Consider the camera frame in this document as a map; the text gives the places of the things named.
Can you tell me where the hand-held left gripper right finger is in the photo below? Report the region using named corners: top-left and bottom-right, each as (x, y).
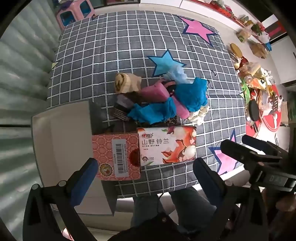
top-left (193, 158), bottom-right (270, 241)

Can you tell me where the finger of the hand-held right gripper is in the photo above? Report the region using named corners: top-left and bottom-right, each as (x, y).
top-left (220, 139), bottom-right (256, 165)
top-left (242, 134), bottom-right (283, 158)

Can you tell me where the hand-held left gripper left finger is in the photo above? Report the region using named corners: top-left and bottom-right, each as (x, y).
top-left (23, 158), bottom-right (99, 241)

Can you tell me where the pink patterned box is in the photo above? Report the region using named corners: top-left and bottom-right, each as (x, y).
top-left (92, 132), bottom-right (142, 181)

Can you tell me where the blue crepe cloth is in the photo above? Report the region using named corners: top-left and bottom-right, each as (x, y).
top-left (127, 77), bottom-right (208, 123)

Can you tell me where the pink foam block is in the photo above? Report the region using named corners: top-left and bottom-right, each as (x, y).
top-left (172, 97), bottom-right (190, 119)
top-left (141, 83), bottom-right (170, 102)

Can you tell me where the black round pan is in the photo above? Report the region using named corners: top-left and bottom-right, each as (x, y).
top-left (248, 100), bottom-right (260, 122)

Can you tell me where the white spotted scrunchie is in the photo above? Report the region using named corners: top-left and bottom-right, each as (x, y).
top-left (187, 105), bottom-right (210, 126)

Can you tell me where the white floral tissue pack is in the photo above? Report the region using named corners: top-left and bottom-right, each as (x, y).
top-left (137, 126), bottom-right (197, 166)

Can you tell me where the white plastic bin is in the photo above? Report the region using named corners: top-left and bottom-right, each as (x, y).
top-left (31, 100), bottom-right (119, 216)

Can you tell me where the leopard print cloth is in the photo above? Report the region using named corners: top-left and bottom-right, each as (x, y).
top-left (161, 113), bottom-right (179, 127)

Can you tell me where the light blue plastic bag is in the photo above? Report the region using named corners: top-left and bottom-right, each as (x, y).
top-left (163, 65), bottom-right (194, 84)

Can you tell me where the yellow lidded jar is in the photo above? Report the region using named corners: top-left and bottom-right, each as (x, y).
top-left (229, 43), bottom-right (244, 59)

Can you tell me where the beige rolled cloth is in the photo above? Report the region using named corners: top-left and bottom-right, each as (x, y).
top-left (114, 72), bottom-right (142, 94)

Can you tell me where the grey checked star blanket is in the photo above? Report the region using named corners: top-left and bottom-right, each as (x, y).
top-left (46, 13), bottom-right (247, 200)

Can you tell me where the pink plastic stool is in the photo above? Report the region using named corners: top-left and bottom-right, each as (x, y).
top-left (56, 0), bottom-right (96, 29)

